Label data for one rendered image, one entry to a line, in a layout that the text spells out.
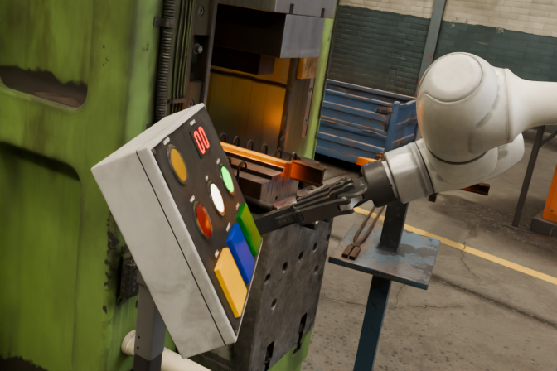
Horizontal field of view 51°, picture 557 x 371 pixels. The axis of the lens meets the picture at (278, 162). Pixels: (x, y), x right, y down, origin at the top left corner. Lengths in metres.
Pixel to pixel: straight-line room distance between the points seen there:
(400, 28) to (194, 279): 8.93
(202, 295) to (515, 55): 8.38
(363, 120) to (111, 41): 4.17
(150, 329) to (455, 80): 0.60
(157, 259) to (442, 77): 0.43
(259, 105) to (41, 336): 0.85
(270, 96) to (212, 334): 1.04
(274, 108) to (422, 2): 7.84
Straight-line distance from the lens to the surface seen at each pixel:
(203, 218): 0.80
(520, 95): 0.83
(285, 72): 1.69
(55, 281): 1.49
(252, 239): 0.99
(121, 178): 0.74
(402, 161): 0.95
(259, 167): 1.45
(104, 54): 1.18
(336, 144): 5.32
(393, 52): 9.62
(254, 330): 1.45
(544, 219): 4.87
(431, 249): 2.03
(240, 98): 1.78
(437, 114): 0.79
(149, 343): 1.01
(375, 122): 5.16
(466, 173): 0.93
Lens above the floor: 1.39
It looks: 15 degrees down
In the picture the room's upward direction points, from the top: 9 degrees clockwise
